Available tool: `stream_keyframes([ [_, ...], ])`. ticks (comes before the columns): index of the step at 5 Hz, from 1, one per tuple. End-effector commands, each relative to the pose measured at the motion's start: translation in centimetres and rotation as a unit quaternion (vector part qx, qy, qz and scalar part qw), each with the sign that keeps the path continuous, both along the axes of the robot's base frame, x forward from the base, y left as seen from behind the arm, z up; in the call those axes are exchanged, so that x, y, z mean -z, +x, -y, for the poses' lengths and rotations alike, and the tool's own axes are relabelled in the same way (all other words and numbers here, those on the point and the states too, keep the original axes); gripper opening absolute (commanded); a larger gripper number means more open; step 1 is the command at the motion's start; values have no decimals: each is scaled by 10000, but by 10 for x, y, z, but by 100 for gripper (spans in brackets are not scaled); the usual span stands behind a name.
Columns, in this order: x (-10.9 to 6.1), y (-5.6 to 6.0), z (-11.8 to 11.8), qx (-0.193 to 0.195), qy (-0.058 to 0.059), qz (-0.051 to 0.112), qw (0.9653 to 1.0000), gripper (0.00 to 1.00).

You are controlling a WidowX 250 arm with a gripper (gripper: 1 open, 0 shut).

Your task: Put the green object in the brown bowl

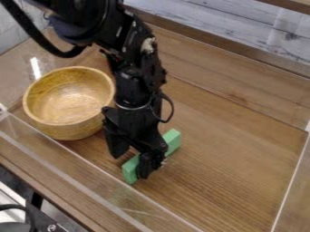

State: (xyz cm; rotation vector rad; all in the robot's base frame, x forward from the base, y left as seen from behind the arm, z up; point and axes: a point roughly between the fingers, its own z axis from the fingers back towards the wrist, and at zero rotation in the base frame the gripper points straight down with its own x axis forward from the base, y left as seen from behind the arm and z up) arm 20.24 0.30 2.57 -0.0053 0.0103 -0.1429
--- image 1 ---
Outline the clear acrylic front wall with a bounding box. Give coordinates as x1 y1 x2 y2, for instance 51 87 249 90
0 104 202 232

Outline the green rectangular block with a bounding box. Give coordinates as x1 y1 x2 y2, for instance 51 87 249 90
122 129 182 185

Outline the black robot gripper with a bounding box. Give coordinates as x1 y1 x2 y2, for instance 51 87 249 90
101 98 170 180

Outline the brown wooden bowl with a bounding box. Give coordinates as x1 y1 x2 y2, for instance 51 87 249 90
23 66 115 140

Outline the black cable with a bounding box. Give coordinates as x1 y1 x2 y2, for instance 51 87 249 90
0 0 176 124

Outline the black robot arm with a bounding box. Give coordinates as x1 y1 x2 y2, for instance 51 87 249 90
26 0 170 179

